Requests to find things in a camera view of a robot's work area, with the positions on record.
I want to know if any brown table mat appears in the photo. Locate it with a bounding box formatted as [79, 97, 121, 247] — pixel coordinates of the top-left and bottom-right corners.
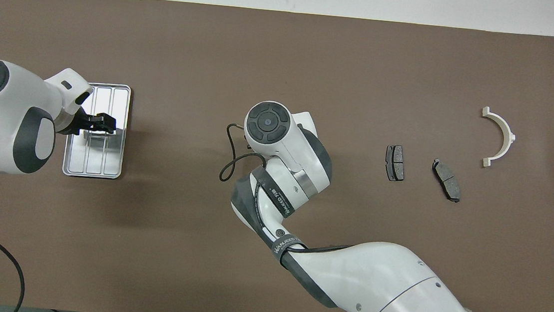
[0, 0, 554, 312]

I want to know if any silver metal tray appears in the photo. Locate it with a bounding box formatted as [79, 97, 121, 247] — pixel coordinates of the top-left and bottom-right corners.
[62, 80, 132, 181]

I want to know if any dark grey angled brake pad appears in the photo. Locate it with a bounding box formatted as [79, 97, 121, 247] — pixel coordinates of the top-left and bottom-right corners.
[429, 158, 464, 203]

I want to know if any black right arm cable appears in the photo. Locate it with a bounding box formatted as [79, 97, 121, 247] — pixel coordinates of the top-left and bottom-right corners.
[213, 122, 362, 258]

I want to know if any dark grey rectangular brake pad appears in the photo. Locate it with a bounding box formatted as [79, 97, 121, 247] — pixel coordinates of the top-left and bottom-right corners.
[384, 144, 408, 183]

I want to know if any white curved plastic bracket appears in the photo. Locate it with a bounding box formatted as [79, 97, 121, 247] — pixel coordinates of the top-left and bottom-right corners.
[477, 106, 519, 170]

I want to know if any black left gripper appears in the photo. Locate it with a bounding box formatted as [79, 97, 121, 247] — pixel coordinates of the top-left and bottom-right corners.
[60, 104, 119, 139]

